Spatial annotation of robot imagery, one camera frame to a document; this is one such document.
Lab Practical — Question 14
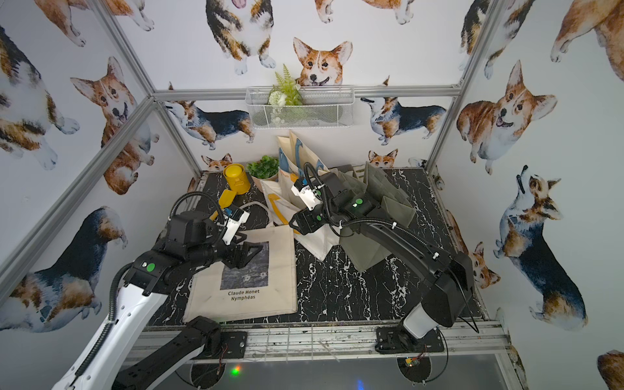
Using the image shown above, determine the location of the yellow-handled canvas bag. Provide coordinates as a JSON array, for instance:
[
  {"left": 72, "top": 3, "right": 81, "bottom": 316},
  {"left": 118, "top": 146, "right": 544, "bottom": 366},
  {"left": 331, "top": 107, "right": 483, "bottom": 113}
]
[{"left": 259, "top": 172, "right": 340, "bottom": 261}]

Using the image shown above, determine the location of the white Monet canvas bag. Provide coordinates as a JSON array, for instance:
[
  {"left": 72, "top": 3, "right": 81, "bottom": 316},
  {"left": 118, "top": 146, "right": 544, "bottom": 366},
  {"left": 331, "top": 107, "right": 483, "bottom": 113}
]
[{"left": 183, "top": 226, "right": 297, "bottom": 323}]

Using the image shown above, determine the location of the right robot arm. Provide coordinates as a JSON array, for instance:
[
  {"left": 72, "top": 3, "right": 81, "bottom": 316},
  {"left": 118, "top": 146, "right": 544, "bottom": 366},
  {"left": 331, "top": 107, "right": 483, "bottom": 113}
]
[{"left": 289, "top": 162, "right": 474, "bottom": 354}]

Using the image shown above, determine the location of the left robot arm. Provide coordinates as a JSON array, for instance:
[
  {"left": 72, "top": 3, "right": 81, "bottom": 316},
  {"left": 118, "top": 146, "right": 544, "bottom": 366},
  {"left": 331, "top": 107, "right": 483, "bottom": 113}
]
[{"left": 54, "top": 192, "right": 263, "bottom": 389}]

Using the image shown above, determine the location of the olive green canvas bag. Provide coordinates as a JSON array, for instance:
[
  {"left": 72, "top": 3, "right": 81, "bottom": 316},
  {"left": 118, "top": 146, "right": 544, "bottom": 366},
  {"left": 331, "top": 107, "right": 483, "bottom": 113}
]
[{"left": 331, "top": 163, "right": 416, "bottom": 272}]

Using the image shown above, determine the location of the green succulent plant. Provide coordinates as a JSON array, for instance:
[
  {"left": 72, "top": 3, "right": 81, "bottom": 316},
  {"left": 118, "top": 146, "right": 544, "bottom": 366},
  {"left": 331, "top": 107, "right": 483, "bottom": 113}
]
[{"left": 247, "top": 155, "right": 280, "bottom": 180}]

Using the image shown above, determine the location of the artificial fern with flower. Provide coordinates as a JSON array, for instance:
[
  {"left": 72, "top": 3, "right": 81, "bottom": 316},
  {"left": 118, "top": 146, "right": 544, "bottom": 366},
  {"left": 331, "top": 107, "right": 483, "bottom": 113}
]
[{"left": 267, "top": 65, "right": 304, "bottom": 126}]

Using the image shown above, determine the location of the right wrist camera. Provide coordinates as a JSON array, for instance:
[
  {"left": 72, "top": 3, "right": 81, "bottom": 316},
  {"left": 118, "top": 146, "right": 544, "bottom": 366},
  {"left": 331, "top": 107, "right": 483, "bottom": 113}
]
[{"left": 291, "top": 177, "right": 322, "bottom": 211}]

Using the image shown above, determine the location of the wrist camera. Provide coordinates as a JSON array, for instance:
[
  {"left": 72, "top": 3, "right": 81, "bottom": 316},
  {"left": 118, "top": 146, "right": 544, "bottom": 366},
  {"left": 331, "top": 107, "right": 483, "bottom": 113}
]
[
  {"left": 223, "top": 206, "right": 250, "bottom": 245},
  {"left": 291, "top": 177, "right": 322, "bottom": 211}
]

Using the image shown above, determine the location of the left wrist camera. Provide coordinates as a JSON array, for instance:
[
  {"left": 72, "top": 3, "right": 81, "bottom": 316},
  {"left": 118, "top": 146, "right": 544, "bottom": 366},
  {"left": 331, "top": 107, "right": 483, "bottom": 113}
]
[{"left": 223, "top": 206, "right": 250, "bottom": 245}]

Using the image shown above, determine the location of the blue-handled canvas bag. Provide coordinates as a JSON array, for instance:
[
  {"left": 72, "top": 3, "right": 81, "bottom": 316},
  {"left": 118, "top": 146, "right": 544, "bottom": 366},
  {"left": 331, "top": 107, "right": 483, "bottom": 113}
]
[{"left": 277, "top": 132, "right": 328, "bottom": 184}]

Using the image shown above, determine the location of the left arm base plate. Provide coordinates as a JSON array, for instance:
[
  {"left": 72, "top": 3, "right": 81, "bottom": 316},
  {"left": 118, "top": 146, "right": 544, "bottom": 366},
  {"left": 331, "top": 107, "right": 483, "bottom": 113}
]
[{"left": 201, "top": 331, "right": 249, "bottom": 360}]

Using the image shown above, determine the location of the white wire wall basket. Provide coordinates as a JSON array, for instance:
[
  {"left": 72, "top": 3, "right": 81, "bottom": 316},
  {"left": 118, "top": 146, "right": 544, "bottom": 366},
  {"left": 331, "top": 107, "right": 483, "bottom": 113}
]
[{"left": 245, "top": 86, "right": 355, "bottom": 129}]

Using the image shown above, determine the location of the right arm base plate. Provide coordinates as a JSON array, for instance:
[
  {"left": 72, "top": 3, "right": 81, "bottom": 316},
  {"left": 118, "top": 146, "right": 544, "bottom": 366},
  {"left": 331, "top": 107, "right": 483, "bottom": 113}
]
[{"left": 375, "top": 325, "right": 446, "bottom": 356}]

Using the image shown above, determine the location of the aluminium front rail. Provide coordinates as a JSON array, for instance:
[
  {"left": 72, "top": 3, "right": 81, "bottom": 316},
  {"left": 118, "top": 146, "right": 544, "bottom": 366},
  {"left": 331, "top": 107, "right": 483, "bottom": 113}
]
[{"left": 128, "top": 318, "right": 513, "bottom": 367}]

